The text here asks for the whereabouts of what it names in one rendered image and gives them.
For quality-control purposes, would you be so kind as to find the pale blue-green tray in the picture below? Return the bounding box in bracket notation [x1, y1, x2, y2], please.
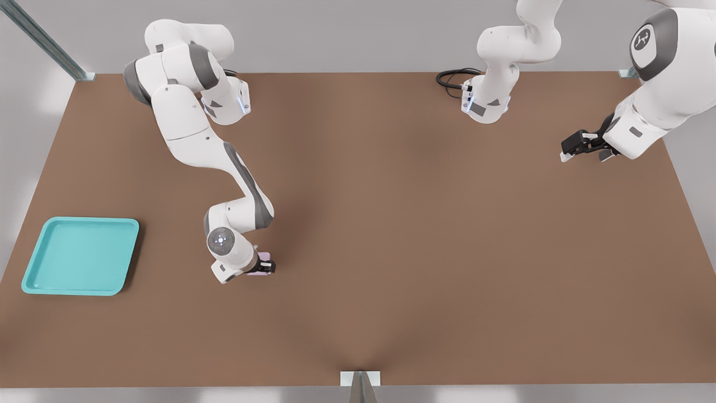
[21, 217, 140, 297]

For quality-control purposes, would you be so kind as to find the pale lilac phone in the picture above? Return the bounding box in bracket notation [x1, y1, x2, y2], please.
[246, 251, 274, 277]

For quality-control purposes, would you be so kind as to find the black cable loop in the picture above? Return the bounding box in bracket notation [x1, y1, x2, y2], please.
[436, 68, 485, 99]

